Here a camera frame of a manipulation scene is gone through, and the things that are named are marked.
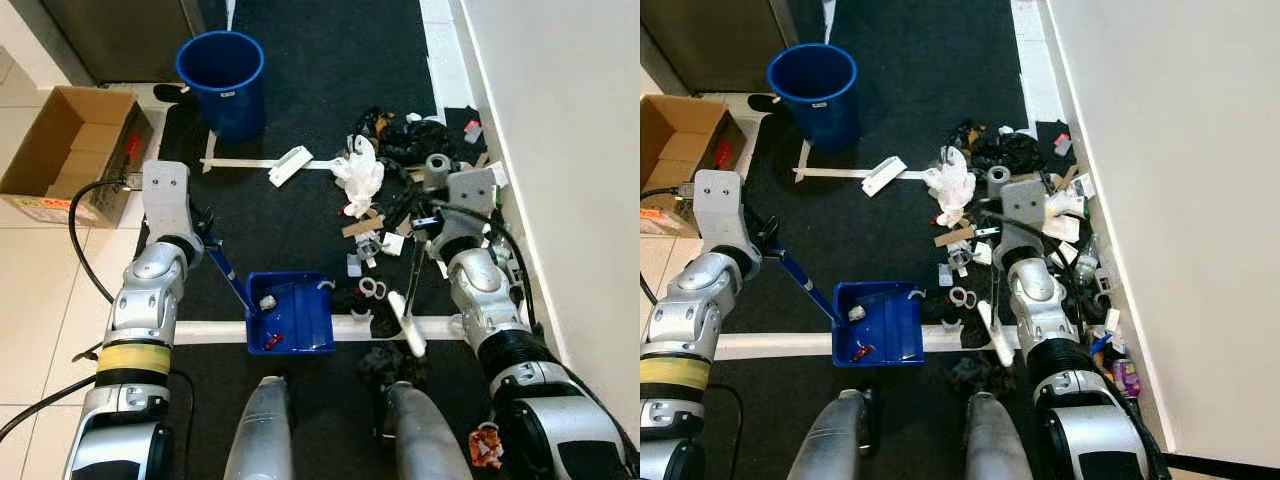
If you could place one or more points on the purple snack packet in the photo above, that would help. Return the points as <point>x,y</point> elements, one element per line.
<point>1126,378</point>

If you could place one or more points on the black slipper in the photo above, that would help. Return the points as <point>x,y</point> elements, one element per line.
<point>760,102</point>
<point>170,93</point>

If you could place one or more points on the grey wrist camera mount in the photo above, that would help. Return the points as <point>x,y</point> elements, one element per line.
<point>720,200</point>
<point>470,195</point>
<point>1025,205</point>
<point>165,190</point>

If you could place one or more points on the small grey red card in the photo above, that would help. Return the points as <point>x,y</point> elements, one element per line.
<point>473,131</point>
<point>1062,144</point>

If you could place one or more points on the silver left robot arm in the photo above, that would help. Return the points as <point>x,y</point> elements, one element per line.
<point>150,290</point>
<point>700,300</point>

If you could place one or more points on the black floor mat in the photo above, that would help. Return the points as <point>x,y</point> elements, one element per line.
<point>330,420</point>
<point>890,240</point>
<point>920,430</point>
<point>300,230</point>

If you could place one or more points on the wide white floor tape band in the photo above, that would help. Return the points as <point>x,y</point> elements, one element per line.
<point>760,345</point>
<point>210,330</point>

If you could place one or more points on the thin white tape strip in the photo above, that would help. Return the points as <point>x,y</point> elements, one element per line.
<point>830,172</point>
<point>240,162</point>

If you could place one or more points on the black rag with white rings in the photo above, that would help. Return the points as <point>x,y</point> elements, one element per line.
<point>965,330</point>
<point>375,320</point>

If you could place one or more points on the red plastic scrap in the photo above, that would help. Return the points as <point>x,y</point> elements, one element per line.
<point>272,341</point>
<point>862,352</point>

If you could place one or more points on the open brown cardboard box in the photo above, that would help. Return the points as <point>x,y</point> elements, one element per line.
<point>680,150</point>
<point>60,150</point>

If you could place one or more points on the white plastic block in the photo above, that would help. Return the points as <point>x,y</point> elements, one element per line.
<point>885,176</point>
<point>290,166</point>

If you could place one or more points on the silver robot leg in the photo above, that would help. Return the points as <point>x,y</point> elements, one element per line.
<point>835,440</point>
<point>260,435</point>
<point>420,440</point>
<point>1005,445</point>

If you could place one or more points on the orange snack wrapper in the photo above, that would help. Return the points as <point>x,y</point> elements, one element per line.
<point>485,447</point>

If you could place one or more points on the silver left robot leg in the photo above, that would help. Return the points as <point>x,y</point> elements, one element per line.
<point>260,435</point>
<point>835,440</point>

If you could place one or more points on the grey metal door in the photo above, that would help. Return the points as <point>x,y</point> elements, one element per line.
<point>120,35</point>
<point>720,40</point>

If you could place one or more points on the silver right robot leg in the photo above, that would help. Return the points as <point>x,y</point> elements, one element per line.
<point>1005,445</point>
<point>420,440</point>

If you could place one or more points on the blue plastic dustpan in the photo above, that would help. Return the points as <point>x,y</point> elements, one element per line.
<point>890,330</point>
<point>300,320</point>

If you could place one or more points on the blue plastic bucket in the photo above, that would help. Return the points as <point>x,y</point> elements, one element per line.
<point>820,120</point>
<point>230,110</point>

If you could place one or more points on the white crumpled plastic bag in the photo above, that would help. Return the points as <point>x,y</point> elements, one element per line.
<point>358,175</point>
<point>950,185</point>

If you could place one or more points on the brown cardboard strip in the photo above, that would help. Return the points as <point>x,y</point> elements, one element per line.
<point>955,237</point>
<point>362,226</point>

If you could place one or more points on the black baseboard strip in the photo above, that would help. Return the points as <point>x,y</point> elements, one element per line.
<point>1220,466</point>

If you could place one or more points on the white crumpled paper bag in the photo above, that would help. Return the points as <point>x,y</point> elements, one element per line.
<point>1065,212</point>

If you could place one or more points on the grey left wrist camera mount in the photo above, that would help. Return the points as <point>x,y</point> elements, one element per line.
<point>165,190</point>
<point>720,200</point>

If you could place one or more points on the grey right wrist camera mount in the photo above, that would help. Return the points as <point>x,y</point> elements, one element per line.
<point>470,195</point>
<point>1025,205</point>

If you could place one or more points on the grey cardboard roll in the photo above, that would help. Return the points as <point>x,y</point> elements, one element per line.
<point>990,180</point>
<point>444,172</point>

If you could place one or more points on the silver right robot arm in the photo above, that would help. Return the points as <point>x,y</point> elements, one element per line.
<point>480,290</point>
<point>1040,290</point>

